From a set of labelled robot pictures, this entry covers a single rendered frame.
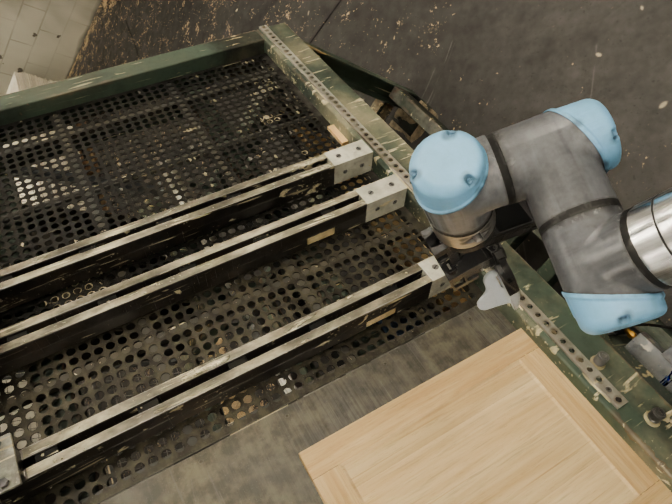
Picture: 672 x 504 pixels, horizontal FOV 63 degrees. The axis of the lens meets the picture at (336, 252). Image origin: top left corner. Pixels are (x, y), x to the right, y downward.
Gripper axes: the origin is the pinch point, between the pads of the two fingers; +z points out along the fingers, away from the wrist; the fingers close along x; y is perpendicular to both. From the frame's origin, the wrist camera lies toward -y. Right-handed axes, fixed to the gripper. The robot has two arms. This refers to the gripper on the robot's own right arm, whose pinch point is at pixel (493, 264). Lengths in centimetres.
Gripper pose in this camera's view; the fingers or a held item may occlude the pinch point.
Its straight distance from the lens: 86.0
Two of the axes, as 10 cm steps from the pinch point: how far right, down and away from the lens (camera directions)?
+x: 4.0, 8.0, -4.5
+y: -8.5, 5.0, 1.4
